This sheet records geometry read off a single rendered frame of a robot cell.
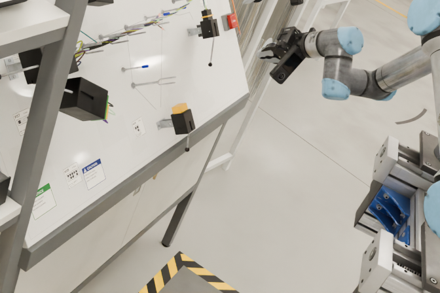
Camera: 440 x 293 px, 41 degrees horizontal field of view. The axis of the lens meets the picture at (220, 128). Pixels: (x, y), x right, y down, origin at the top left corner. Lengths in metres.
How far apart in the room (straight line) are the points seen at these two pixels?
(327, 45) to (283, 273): 1.53
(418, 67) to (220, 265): 1.55
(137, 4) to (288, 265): 1.67
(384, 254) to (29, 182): 0.75
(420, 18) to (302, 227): 2.07
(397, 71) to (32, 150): 0.93
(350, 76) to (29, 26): 0.96
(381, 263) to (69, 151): 0.75
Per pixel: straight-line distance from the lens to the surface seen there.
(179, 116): 1.66
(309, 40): 1.66
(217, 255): 2.80
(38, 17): 0.90
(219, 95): 2.04
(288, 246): 3.06
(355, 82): 1.61
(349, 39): 1.58
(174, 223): 2.62
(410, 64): 1.55
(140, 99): 1.66
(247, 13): 2.62
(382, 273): 1.33
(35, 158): 1.08
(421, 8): 1.31
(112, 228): 1.86
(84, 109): 1.27
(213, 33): 1.87
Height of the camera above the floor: 1.85
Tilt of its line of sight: 30 degrees down
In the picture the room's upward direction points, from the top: 24 degrees clockwise
